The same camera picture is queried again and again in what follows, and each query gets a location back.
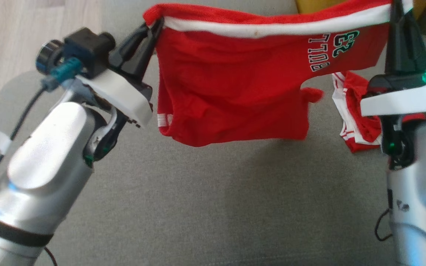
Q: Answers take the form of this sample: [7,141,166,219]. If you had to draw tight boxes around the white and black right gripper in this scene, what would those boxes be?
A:
[360,0,426,170]

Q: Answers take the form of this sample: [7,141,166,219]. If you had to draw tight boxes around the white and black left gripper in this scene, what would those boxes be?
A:
[76,19,164,163]

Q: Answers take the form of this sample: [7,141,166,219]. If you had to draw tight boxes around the red and white basketball jersey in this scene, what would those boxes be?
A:
[332,71,426,154]

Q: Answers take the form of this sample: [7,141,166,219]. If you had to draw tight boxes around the red white-striped basketball shorts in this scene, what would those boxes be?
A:
[143,0,414,148]

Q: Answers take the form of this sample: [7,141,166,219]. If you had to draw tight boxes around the yellow cushion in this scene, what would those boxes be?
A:
[295,0,426,23]

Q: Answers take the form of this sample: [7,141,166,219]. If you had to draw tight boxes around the teal-plug left camera cable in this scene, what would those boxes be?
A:
[0,59,85,200]

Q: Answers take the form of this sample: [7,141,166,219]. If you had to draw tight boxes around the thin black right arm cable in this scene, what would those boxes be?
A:
[375,208,395,243]

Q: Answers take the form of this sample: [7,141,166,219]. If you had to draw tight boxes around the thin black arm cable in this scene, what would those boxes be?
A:
[43,246,59,266]
[375,208,395,243]

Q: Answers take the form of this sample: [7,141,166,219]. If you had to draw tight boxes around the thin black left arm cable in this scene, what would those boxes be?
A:
[43,246,59,266]

